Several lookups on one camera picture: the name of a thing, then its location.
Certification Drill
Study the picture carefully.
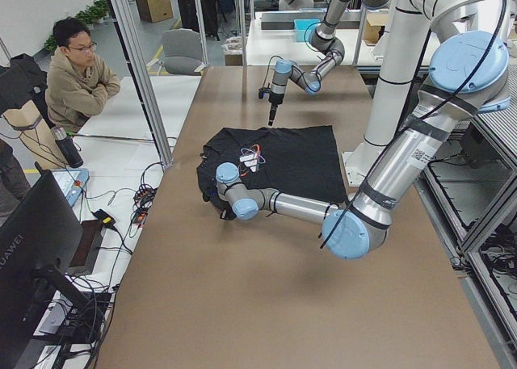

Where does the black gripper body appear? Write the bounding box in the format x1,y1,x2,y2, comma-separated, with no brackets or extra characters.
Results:
268,91,283,121

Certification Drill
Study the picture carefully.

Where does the black graphic t-shirt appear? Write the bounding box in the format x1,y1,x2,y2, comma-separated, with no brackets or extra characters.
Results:
196,125,347,220

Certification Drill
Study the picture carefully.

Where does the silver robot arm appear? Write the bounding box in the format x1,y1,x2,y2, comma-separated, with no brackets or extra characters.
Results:
215,0,516,259
259,0,389,126

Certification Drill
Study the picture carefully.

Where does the grey office chair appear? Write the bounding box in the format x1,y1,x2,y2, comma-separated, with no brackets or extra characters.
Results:
162,28,205,76

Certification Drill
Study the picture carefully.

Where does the power strip with red switches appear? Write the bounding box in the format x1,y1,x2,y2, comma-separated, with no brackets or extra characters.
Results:
131,184,158,227

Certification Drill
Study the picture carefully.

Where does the man in beige hoodie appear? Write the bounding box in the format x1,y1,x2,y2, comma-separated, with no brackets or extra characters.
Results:
45,17,120,133

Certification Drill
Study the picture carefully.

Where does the black water bottle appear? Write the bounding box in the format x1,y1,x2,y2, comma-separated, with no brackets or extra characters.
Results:
51,126,83,168

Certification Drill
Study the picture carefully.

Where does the teach pendant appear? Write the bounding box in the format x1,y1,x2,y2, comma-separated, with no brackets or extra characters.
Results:
51,168,90,207

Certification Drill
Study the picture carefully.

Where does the black huawei monitor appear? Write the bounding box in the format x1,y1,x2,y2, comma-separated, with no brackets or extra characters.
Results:
1,170,88,368

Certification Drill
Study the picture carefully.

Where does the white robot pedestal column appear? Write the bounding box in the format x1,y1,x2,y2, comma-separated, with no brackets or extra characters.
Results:
343,0,436,187

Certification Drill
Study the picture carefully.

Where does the aluminium frame post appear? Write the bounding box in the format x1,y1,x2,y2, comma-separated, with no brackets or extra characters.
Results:
107,0,173,170

